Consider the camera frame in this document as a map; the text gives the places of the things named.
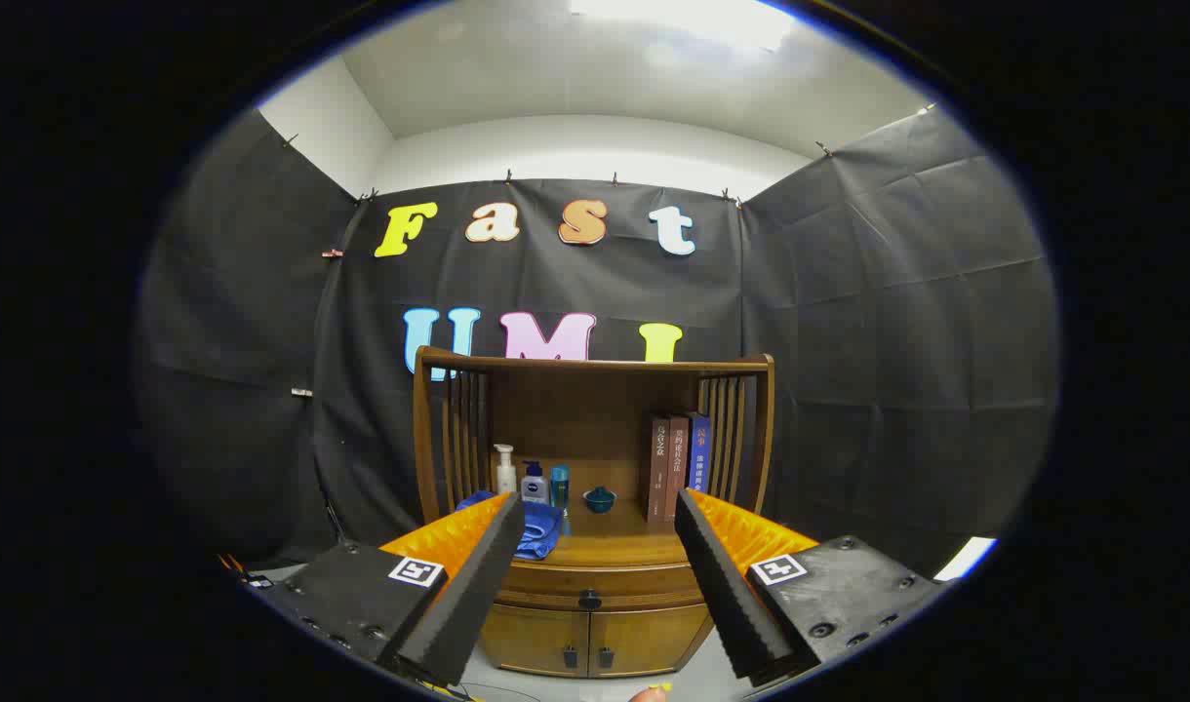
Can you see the wooden countertop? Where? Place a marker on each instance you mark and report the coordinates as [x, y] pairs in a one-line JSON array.
[[614, 541]]

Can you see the wooden drawer with black knob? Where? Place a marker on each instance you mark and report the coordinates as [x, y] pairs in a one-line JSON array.
[[634, 585]]

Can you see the teal slim bottle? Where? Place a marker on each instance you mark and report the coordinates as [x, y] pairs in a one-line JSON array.
[[559, 483]]

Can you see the wooden cabinet door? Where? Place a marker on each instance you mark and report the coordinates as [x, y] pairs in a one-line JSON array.
[[532, 639], [649, 639]]

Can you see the white pump bottle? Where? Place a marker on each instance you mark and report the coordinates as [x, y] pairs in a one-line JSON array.
[[505, 478]]

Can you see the blue lidded teacup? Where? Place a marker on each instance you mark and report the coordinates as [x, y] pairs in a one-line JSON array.
[[600, 501]]

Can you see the wooden cabinet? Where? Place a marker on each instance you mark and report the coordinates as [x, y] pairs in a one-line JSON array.
[[575, 409]]

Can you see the reddish brown book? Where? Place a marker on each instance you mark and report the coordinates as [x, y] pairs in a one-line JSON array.
[[678, 463]]

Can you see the folded blue towel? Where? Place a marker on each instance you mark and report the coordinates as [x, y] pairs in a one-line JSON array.
[[541, 531]]

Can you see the dark brown book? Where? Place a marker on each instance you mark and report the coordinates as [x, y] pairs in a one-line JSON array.
[[657, 468]]

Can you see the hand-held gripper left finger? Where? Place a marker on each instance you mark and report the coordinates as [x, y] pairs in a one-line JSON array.
[[468, 595]]

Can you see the blue book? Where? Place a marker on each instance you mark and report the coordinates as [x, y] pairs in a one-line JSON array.
[[700, 453]]

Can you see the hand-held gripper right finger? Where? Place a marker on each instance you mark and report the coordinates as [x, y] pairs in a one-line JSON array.
[[727, 585]]

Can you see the white bottle with blue cap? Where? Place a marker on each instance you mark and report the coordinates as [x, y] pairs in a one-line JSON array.
[[534, 486]]

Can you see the black backdrop cloth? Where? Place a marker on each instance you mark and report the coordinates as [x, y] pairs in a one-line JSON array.
[[849, 341]]

